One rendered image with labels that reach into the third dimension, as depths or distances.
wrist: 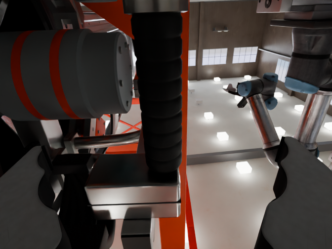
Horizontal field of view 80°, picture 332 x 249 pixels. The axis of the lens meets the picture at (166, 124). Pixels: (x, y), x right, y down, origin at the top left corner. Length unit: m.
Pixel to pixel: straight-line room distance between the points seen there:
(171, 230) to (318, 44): 1.17
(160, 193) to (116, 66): 0.17
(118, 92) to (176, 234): 1.22
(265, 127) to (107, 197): 0.94
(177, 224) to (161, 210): 1.13
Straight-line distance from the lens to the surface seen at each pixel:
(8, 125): 0.50
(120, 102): 0.30
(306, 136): 1.11
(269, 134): 1.07
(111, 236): 0.31
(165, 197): 0.20
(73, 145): 0.46
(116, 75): 0.28
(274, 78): 1.19
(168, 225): 1.35
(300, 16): 0.84
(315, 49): 0.86
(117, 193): 0.20
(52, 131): 0.43
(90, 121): 0.59
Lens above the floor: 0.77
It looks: 29 degrees up
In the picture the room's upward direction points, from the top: 178 degrees clockwise
